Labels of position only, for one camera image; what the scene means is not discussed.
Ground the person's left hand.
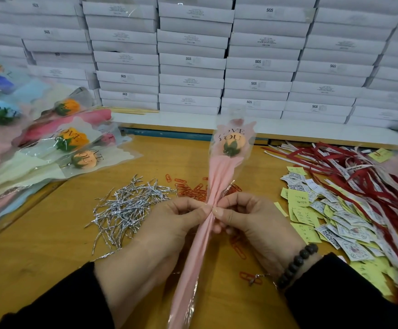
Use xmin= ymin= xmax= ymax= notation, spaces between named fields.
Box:
xmin=95 ymin=196 xmax=214 ymax=326

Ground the person's right hand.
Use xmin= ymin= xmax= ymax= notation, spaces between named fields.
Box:
xmin=213 ymin=191 xmax=306 ymax=278

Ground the pile of yellow white tags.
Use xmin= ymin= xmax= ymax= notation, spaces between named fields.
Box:
xmin=273 ymin=149 xmax=398 ymax=299

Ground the pink flower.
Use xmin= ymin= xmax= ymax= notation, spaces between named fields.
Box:
xmin=166 ymin=117 xmax=257 ymax=329

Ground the pile of red ribbons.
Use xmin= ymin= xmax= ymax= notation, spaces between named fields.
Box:
xmin=262 ymin=142 xmax=398 ymax=307

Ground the pile of flowers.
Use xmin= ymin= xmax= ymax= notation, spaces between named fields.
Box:
xmin=0 ymin=60 xmax=140 ymax=227

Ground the person's right forearm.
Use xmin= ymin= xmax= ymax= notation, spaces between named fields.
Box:
xmin=284 ymin=253 xmax=398 ymax=329

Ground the person's left forearm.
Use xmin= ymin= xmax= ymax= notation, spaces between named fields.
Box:
xmin=0 ymin=261 xmax=116 ymax=329

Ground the pile of silver twist ties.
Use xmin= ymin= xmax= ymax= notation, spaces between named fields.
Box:
xmin=84 ymin=175 xmax=177 ymax=262

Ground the pile of orange paper clips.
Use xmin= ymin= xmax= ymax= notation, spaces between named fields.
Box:
xmin=163 ymin=172 xmax=264 ymax=287

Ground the long white board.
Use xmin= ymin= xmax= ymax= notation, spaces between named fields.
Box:
xmin=113 ymin=109 xmax=398 ymax=148

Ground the wooden sticks bundle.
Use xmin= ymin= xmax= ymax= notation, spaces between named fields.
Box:
xmin=106 ymin=107 xmax=159 ymax=115

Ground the black bead bracelet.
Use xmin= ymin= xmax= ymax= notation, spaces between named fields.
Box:
xmin=275 ymin=243 xmax=320 ymax=292

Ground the wall of stacked white boxes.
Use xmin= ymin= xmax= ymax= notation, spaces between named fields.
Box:
xmin=0 ymin=0 xmax=398 ymax=131

